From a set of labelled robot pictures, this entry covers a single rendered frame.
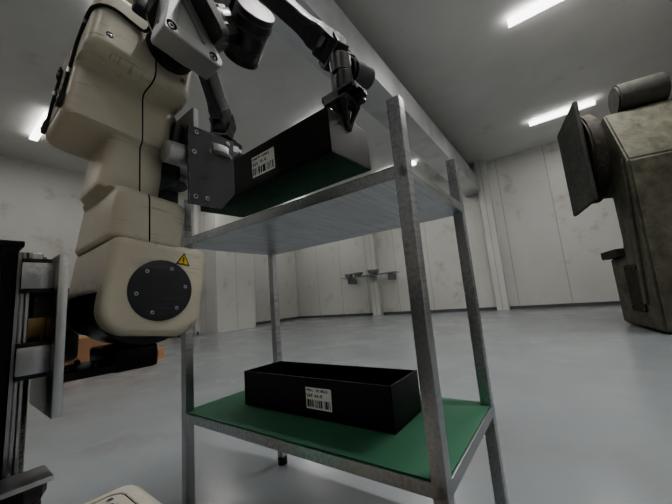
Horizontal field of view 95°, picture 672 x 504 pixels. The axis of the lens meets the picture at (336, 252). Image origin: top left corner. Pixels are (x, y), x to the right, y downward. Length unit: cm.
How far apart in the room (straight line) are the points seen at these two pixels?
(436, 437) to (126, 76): 85
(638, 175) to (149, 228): 493
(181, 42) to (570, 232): 990
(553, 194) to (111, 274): 1016
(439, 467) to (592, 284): 953
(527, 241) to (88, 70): 994
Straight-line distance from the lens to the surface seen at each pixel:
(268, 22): 75
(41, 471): 60
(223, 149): 72
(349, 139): 82
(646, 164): 510
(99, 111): 71
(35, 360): 63
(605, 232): 1018
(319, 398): 98
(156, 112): 75
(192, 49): 65
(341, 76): 88
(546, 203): 1028
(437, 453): 68
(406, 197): 64
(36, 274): 63
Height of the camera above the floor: 68
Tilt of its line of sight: 9 degrees up
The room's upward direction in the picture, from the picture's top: 5 degrees counter-clockwise
